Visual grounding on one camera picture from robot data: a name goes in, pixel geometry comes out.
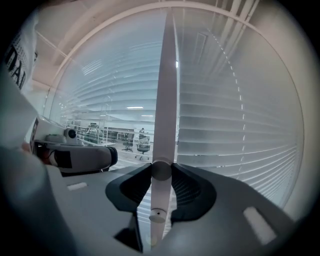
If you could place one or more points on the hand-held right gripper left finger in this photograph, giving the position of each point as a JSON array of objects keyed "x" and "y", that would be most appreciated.
[{"x": 87, "y": 212}]

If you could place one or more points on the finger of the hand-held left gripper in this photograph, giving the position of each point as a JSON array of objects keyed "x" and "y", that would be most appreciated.
[{"x": 87, "y": 157}]

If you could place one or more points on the grey metal partition post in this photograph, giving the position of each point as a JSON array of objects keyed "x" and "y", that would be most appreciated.
[{"x": 166, "y": 100}]

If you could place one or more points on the white printed t-shirt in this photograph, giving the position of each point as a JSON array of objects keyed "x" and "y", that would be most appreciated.
[{"x": 18, "y": 62}]

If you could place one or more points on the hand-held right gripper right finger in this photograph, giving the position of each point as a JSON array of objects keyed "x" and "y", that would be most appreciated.
[{"x": 225, "y": 225}]

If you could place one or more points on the white window blinds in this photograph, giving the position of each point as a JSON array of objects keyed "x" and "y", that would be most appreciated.
[
  {"x": 112, "y": 82},
  {"x": 237, "y": 125}
]

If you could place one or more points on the white office desk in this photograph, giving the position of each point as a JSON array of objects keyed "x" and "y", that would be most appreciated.
[{"x": 112, "y": 130}]

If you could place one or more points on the black office chair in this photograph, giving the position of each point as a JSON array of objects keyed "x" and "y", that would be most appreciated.
[
  {"x": 91, "y": 136},
  {"x": 143, "y": 147},
  {"x": 128, "y": 143}
]

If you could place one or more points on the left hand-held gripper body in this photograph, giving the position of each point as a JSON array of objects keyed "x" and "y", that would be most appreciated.
[{"x": 57, "y": 138}]

